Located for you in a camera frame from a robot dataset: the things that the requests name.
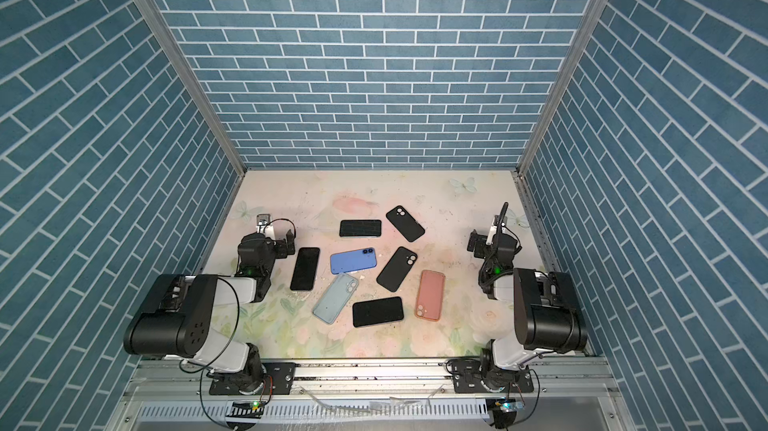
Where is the blue phone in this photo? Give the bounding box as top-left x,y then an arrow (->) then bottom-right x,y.
330,248 -> 377,275

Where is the light blue phone case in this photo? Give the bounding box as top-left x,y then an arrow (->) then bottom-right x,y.
312,274 -> 359,325

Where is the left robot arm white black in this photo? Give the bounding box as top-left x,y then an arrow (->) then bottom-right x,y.
123,230 -> 296,396

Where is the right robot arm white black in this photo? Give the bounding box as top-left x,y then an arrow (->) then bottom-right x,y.
467,228 -> 588,392

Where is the black phone left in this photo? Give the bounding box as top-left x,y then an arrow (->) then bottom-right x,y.
289,247 -> 320,292

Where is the black phone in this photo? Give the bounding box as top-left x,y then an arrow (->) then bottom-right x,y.
289,247 -> 320,292
339,219 -> 382,238
352,296 -> 404,328

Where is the pink phone case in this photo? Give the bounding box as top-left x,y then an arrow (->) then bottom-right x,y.
415,270 -> 446,322

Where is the black phone case upper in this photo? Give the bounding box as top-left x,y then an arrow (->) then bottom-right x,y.
385,206 -> 425,243

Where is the black phone case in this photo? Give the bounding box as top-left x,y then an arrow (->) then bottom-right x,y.
385,206 -> 425,243
376,247 -> 418,292

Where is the black phone case middle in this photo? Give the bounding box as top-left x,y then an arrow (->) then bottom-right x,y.
376,247 -> 418,292

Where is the black phone upper centre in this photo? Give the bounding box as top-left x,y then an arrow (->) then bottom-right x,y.
339,219 -> 382,238

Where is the black phone lower centre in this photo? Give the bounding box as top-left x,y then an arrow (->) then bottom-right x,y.
352,296 -> 404,328

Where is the left controller board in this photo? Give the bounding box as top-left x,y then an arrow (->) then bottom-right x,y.
226,401 -> 265,421

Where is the controller board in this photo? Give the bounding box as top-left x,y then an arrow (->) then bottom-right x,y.
226,401 -> 265,421
485,398 -> 521,430

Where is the right controller board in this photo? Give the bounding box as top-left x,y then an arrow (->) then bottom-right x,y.
485,398 -> 521,430

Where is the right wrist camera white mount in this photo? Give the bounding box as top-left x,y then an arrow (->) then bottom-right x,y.
486,215 -> 506,246

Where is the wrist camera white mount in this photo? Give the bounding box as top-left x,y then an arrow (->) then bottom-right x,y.
486,215 -> 506,246
256,213 -> 271,234

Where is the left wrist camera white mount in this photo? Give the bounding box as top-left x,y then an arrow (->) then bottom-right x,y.
256,213 -> 271,234

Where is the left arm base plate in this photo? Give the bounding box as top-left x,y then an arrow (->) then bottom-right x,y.
208,361 -> 298,397

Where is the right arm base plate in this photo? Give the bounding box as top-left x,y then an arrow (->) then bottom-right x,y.
444,358 -> 534,394

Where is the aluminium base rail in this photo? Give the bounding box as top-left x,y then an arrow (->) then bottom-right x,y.
108,356 -> 633,430

